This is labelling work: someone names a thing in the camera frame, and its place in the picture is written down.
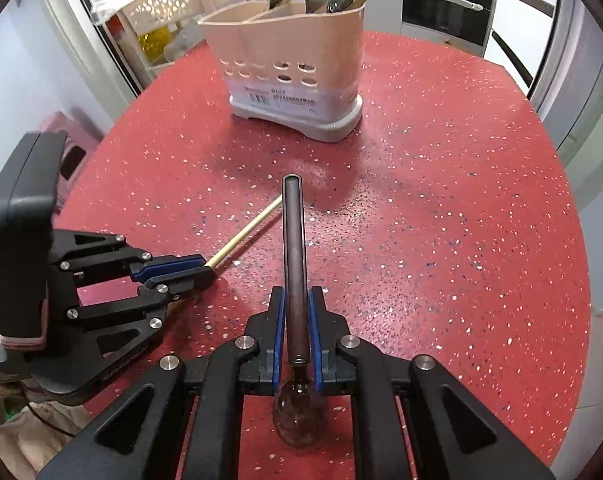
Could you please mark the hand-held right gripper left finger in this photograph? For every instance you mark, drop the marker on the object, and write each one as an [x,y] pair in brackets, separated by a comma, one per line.
[280,345]

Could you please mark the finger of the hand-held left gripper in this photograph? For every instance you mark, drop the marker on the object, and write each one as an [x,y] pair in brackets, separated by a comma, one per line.
[171,264]
[181,285]

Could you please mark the black built-in oven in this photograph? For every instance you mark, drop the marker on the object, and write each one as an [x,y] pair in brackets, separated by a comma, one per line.
[446,25]

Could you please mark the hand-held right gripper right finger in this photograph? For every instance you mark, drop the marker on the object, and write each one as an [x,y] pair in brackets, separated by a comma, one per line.
[315,350]

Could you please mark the beige plastic basket rack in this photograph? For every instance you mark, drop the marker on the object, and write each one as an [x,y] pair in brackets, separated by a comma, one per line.
[151,2]

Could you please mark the beige bag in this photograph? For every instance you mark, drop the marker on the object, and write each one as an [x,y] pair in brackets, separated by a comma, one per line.
[31,445]

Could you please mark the beige cutlery holder box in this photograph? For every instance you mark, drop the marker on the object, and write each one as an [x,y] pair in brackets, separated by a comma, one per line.
[331,60]

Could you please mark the grey sliding door frame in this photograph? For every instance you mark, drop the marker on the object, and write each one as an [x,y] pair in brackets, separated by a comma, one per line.
[91,45]
[576,85]

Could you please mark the pink plastic stool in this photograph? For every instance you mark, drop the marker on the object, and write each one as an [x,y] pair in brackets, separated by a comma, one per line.
[76,132]

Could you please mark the yellow oil bottle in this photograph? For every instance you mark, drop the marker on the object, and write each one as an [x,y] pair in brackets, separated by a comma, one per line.
[156,42]

